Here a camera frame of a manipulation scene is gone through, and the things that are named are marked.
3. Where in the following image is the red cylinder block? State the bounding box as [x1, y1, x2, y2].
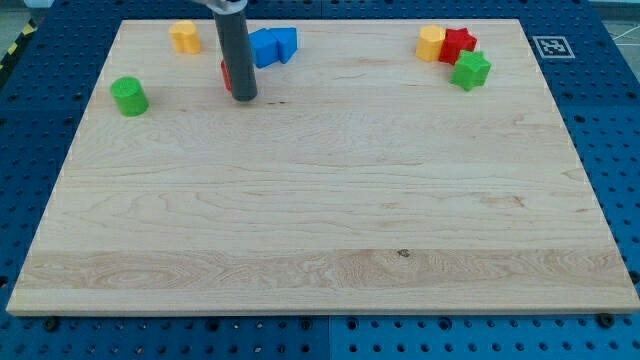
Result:
[220, 60, 232, 92]

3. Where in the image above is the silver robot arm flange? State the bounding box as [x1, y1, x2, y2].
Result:
[192, 0, 248, 15]

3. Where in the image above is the light wooden board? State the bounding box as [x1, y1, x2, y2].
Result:
[7, 19, 639, 317]

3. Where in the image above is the blue cube block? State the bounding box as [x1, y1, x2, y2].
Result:
[249, 28, 279, 68]

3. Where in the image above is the blue triangle block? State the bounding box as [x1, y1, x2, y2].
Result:
[269, 27, 298, 64]

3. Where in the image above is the yellow hexagon block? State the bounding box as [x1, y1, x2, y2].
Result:
[415, 25, 446, 62]

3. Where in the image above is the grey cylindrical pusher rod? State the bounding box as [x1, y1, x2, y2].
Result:
[214, 10, 258, 102]

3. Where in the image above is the green star block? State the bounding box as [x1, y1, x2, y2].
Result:
[449, 50, 492, 91]

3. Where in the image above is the red star block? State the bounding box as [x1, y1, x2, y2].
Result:
[438, 28, 477, 65]

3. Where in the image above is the yellow heart block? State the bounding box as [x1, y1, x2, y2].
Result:
[168, 20, 201, 55]

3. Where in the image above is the green cylinder block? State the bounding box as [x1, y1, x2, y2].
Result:
[110, 76, 149, 117]

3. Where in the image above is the white fiducial marker tag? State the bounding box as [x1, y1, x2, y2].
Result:
[532, 35, 575, 59]

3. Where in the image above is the yellow black hazard tape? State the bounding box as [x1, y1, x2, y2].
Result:
[1, 19, 38, 71]

